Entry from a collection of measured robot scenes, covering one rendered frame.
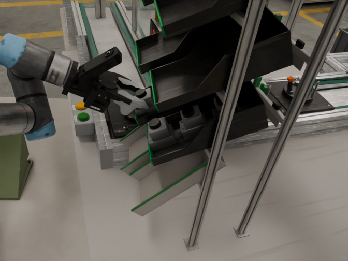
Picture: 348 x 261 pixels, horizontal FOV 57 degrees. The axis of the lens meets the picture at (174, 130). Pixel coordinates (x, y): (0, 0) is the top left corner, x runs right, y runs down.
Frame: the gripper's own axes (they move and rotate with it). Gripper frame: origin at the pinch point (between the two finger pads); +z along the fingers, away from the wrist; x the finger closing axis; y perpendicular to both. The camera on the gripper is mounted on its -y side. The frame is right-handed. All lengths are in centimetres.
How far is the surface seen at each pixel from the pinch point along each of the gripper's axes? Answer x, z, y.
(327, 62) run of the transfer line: -82, 113, -16
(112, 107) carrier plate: -32.0, 2.9, 30.3
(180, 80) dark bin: 10.6, 0.9, -14.3
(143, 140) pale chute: -6.0, 9.7, 19.4
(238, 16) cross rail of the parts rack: 17.1, 0.0, -33.2
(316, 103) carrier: -38, 84, -7
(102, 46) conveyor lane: -93, -2, 39
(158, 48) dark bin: -4.5, -2.4, -12.0
